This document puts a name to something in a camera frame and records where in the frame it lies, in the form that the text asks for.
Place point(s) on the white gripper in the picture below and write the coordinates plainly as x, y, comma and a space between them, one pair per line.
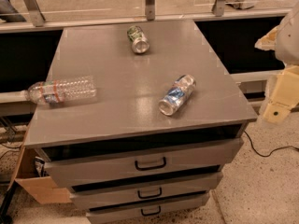
289, 42

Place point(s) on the green soda can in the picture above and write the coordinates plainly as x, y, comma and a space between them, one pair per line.
139, 42

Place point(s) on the blue silver crushed can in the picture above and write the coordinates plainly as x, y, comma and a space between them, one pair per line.
179, 93

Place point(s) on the middle grey drawer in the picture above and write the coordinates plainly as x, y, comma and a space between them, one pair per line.
145, 191

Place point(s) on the grey drawer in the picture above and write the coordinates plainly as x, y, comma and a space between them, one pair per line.
99, 169
145, 191
147, 208

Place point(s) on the grey drawer cabinet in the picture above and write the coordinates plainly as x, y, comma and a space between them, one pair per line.
124, 116

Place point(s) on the bottom grey drawer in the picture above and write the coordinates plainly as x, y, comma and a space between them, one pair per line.
147, 208

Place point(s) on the top grey drawer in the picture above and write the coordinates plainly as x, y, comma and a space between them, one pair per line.
99, 169

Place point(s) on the clear plastic water bottle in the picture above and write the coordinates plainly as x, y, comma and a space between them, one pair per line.
61, 90

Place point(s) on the cardboard box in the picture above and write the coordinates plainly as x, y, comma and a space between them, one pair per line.
42, 189

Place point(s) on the right metal railing post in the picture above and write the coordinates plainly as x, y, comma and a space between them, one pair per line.
218, 7

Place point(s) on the metal railing post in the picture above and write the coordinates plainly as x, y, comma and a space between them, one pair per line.
218, 7
35, 13
150, 10

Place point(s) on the middle metal railing post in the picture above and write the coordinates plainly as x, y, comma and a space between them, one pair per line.
150, 10

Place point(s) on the left metal railing post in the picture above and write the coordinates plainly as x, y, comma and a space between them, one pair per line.
35, 13

